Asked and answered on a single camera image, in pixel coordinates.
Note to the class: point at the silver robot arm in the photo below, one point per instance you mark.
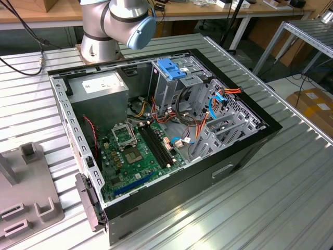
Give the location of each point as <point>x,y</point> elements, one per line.
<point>101,39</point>

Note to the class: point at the metal disk bay cage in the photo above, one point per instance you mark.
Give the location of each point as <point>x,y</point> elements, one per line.
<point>234,122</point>

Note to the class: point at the black RAM slot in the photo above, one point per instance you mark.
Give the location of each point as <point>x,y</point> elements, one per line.
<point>159,144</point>
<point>150,144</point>
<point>163,144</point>
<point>154,144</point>

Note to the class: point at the metal optical drive cage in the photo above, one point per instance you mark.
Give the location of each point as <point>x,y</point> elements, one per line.
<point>162,91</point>

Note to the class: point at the green motherboard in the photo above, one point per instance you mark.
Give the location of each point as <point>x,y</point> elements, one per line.
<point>145,169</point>

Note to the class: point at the blue plastic drive latch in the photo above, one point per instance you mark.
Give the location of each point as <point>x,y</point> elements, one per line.
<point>169,69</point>

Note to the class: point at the black open PC case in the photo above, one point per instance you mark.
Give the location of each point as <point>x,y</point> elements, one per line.
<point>182,187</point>

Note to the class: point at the blue expansion slot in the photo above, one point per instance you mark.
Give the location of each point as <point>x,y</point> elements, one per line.
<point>132,184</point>

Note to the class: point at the grey power supply unit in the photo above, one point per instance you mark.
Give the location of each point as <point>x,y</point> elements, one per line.
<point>99,109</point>

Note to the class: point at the grey plastic retention latch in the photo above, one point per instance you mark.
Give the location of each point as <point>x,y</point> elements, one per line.
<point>87,205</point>

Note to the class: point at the black tripod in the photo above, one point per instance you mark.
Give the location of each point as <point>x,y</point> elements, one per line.
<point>231,23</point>

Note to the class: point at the brown cardboard sheet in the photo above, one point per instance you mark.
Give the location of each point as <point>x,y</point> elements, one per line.
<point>265,34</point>

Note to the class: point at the small white box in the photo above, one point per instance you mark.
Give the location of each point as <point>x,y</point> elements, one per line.
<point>225,3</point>

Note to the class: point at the brown cardboard box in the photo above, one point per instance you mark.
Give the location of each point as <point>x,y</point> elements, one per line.
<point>312,109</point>

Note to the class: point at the grey parts rack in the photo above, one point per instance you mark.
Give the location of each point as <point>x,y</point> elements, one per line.
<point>26,182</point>

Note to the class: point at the white flat tray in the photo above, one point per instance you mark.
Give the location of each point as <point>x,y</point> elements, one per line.
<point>275,5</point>

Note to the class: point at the metal slat rack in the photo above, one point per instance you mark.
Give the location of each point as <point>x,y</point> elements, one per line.
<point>307,30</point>

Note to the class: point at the black round device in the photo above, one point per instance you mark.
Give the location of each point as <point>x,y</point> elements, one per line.
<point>297,3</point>

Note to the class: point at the silver metal cylinder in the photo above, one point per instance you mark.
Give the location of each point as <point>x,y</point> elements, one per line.
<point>326,17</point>

